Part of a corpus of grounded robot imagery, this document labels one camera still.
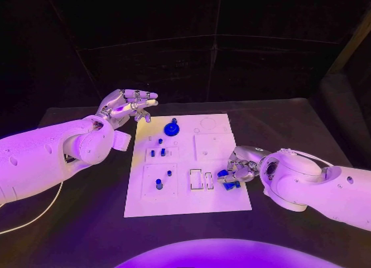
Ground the white task board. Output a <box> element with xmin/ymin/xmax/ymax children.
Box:
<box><xmin>123</xmin><ymin>113</ymin><xmax>253</xmax><ymax>218</ymax></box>

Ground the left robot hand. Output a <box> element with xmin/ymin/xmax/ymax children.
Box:
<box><xmin>96</xmin><ymin>89</ymin><xmax>159</xmax><ymax>131</ymax></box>

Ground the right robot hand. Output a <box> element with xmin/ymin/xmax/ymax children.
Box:
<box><xmin>217</xmin><ymin>145</ymin><xmax>273</xmax><ymax>188</ymax></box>

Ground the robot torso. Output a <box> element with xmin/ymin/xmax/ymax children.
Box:
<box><xmin>115</xmin><ymin>238</ymin><xmax>345</xmax><ymax>268</ymax></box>

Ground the white cable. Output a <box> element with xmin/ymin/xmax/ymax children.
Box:
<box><xmin>0</xmin><ymin>180</ymin><xmax>66</xmax><ymax>238</ymax></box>

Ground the blue gear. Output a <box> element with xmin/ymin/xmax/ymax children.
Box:
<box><xmin>164</xmin><ymin>123</ymin><xmax>181</xmax><ymax>137</ymax></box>

